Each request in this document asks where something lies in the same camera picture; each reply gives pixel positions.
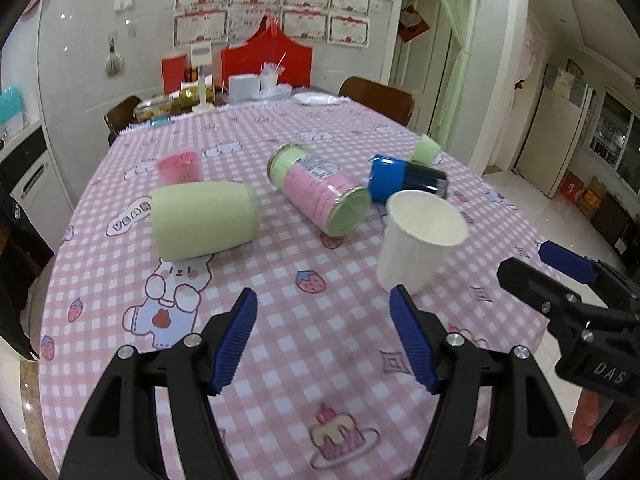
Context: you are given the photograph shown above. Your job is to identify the small red gift bag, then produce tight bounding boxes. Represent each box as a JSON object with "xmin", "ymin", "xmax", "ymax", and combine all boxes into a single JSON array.
[{"xmin": 161, "ymin": 54, "xmax": 193, "ymax": 96}]

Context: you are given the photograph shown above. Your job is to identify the small green cup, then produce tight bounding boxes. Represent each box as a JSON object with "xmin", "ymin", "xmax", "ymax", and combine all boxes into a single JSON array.
[{"xmin": 410, "ymin": 134, "xmax": 442, "ymax": 166}]

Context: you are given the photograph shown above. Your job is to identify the gold can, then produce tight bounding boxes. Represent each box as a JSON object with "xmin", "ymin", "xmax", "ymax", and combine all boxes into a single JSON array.
[{"xmin": 172, "ymin": 85, "xmax": 217, "ymax": 111}]

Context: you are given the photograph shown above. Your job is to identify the person's right hand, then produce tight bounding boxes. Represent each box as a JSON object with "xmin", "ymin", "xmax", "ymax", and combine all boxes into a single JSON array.
[{"xmin": 571, "ymin": 389, "xmax": 610, "ymax": 448}]

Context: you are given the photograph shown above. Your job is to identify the white refrigerator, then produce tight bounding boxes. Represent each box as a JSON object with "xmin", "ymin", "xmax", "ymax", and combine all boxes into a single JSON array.
[{"xmin": 515, "ymin": 82, "xmax": 597, "ymax": 200}]

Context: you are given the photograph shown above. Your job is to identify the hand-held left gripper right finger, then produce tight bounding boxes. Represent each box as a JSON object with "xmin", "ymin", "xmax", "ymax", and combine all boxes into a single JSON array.
[{"xmin": 389, "ymin": 285, "xmax": 586, "ymax": 480}]

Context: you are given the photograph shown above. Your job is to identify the clear food container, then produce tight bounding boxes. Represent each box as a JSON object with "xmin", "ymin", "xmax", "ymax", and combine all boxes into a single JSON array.
[{"xmin": 134, "ymin": 97, "xmax": 174, "ymax": 122}]

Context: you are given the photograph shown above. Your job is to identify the blue can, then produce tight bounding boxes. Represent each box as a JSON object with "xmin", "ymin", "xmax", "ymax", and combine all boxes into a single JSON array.
[{"xmin": 368, "ymin": 155, "xmax": 449, "ymax": 205}]

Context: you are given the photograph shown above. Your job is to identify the large green cup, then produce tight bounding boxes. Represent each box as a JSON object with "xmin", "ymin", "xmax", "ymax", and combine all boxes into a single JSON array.
[{"xmin": 150, "ymin": 181, "xmax": 262, "ymax": 262}]

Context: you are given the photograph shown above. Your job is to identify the white sign stand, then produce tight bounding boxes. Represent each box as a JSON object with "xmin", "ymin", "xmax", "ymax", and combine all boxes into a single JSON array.
[{"xmin": 190, "ymin": 42, "xmax": 217, "ymax": 113}]

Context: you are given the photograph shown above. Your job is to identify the red door ornament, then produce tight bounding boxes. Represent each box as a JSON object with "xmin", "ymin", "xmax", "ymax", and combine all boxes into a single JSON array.
[{"xmin": 397, "ymin": 5, "xmax": 431, "ymax": 43}]

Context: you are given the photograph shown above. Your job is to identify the green curtain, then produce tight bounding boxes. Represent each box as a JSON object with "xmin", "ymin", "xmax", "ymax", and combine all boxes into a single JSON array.
[{"xmin": 425, "ymin": 0, "xmax": 482, "ymax": 153}]

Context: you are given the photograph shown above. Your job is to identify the pink checked tablecloth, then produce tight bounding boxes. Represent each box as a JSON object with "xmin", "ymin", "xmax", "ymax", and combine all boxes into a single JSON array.
[{"xmin": 39, "ymin": 91, "xmax": 551, "ymax": 480}]

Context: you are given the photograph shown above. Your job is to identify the white tissue box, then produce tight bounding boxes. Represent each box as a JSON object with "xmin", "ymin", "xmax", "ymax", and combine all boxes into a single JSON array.
[{"xmin": 228, "ymin": 74, "xmax": 261, "ymax": 103}]

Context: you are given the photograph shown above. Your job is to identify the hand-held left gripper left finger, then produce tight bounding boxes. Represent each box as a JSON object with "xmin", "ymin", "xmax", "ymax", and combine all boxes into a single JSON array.
[{"xmin": 59, "ymin": 287, "xmax": 259, "ymax": 480}]

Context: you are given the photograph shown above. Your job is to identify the pink cup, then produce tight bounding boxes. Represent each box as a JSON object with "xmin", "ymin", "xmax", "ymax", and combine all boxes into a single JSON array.
[{"xmin": 157, "ymin": 150, "xmax": 203, "ymax": 187}]

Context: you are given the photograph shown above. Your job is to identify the large red gift bag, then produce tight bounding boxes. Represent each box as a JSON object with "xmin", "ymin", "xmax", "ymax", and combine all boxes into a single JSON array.
[{"xmin": 221, "ymin": 15, "xmax": 314, "ymax": 92}]

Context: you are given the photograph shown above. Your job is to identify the white paper cup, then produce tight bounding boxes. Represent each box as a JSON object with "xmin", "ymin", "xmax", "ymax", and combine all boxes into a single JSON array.
[{"xmin": 376, "ymin": 190, "xmax": 470, "ymax": 296}]

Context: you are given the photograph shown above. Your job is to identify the cup of straws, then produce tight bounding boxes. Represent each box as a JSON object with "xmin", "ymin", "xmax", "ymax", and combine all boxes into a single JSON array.
[{"xmin": 259, "ymin": 62, "xmax": 287, "ymax": 92}]

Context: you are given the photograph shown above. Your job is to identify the white kitchen cabinet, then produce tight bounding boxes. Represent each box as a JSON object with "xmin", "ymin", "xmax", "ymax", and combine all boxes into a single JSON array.
[{"xmin": 0, "ymin": 122, "xmax": 77, "ymax": 261}]

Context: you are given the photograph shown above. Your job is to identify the teal dish rack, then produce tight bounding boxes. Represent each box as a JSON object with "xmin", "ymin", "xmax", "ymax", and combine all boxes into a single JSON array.
[{"xmin": 0, "ymin": 85, "xmax": 29, "ymax": 129}]

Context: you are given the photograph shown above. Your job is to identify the cardboard boxes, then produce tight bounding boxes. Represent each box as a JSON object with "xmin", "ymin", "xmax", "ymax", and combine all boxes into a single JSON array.
[{"xmin": 557, "ymin": 171, "xmax": 608, "ymax": 219}]

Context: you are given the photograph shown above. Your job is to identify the brown wooden chair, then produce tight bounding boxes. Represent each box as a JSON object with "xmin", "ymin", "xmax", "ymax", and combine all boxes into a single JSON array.
[
  {"xmin": 338, "ymin": 76, "xmax": 415, "ymax": 127},
  {"xmin": 104, "ymin": 95, "xmax": 143, "ymax": 148}
]

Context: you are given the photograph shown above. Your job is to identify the hanging wall brush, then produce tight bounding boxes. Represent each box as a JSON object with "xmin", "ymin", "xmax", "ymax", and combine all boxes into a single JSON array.
[{"xmin": 105, "ymin": 35, "xmax": 125, "ymax": 78}]

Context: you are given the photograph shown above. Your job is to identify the dark floor box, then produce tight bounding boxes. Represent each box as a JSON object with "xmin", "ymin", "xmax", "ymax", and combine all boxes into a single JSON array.
[{"xmin": 595, "ymin": 192, "xmax": 635, "ymax": 257}]

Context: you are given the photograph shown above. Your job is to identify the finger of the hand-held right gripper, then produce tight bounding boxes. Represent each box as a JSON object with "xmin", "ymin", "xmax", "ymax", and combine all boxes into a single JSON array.
[
  {"xmin": 539, "ymin": 241, "xmax": 640, "ymax": 308},
  {"xmin": 496, "ymin": 257, "xmax": 583, "ymax": 317}
]

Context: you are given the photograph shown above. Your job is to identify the pink hanging cloth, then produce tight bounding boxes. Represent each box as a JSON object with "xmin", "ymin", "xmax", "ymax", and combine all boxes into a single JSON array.
[{"xmin": 514, "ymin": 22, "xmax": 552, "ymax": 92}]

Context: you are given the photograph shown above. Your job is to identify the window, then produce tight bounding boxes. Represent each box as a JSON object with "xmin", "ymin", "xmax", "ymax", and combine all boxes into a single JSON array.
[{"xmin": 590, "ymin": 87, "xmax": 640, "ymax": 182}]

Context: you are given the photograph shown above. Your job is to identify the pink and green can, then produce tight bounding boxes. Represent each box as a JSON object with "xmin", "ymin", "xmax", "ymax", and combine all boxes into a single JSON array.
[{"xmin": 266, "ymin": 143, "xmax": 372, "ymax": 237}]

